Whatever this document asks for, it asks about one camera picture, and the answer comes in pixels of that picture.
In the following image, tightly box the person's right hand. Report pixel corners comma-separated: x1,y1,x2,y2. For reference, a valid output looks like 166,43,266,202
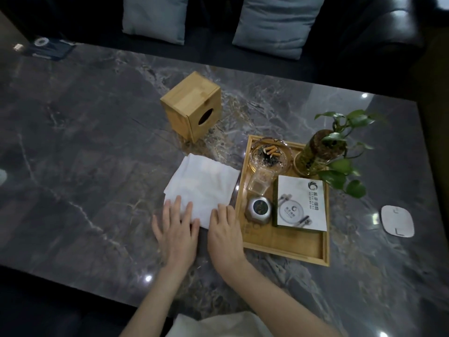
207,203,248,278

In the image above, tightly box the person's left hand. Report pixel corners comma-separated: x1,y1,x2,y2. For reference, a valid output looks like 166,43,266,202
152,196,200,275

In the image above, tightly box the white cloth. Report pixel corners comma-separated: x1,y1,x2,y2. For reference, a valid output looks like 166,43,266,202
163,153,241,230

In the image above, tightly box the person's right forearm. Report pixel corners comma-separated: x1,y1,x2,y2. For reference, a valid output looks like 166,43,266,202
223,261,344,337

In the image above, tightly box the person's left forearm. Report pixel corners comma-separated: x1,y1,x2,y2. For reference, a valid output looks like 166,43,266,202
119,268,193,337

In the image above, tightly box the silver metal lidded pot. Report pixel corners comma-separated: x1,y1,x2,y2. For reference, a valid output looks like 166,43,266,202
244,196,274,225

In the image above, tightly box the wooden tray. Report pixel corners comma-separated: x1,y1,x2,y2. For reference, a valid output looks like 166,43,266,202
234,135,331,267

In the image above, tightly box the small clear glass cup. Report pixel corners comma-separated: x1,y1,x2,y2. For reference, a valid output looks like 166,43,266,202
246,166,278,195

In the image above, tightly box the white printed booklet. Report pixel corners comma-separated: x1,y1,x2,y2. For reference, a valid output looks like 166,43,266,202
272,175,328,233

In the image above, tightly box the glass ashtray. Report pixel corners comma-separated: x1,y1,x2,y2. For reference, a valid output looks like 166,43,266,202
249,137,292,176

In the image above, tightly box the person's white garment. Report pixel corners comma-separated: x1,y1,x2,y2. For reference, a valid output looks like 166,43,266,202
165,311,275,337

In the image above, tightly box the bamboo tissue box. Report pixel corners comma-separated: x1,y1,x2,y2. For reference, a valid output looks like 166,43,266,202
160,71,222,144

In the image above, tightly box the green plant in glass vase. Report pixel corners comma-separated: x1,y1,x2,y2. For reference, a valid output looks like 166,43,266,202
293,109,387,199

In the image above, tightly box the white rounded square pad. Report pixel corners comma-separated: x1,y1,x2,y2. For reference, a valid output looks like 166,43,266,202
381,205,415,238

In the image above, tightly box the grey-blue cushion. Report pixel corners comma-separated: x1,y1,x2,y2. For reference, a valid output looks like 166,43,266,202
122,0,189,45
232,0,326,61

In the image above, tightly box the dark blue flat card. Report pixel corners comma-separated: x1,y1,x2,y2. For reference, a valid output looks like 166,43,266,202
25,36,77,62

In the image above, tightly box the black leather sofa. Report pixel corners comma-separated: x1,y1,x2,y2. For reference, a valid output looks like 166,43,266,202
0,0,449,102

